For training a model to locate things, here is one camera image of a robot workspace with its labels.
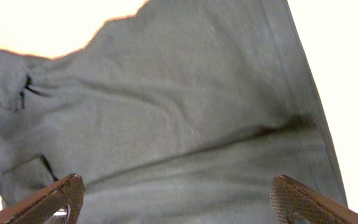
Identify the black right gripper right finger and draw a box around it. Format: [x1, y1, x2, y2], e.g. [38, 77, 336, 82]
[270, 175, 358, 224]

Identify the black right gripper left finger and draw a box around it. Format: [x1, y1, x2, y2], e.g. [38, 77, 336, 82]
[0, 174, 85, 224]

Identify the black t-shirt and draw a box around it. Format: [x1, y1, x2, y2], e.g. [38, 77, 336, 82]
[0, 0, 347, 223]

